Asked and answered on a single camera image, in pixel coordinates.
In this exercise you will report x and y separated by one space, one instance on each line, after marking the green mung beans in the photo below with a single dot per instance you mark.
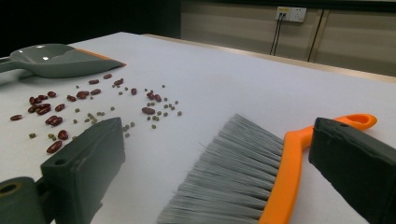
154 118

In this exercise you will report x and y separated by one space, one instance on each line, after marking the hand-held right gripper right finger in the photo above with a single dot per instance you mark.
355 165

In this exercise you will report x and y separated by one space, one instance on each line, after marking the black curtain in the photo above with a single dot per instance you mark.
77 21

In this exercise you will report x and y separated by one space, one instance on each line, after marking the grey dustpan with orange edge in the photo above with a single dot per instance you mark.
62 67

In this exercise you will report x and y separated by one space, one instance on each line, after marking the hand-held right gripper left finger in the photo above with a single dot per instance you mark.
84 168

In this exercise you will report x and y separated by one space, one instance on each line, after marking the red kidney beans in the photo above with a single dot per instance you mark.
148 110

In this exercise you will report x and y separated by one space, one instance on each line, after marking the orange brush with grey bristles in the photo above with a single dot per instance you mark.
289 174

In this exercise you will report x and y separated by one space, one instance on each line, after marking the white wall socket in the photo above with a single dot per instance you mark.
292 14

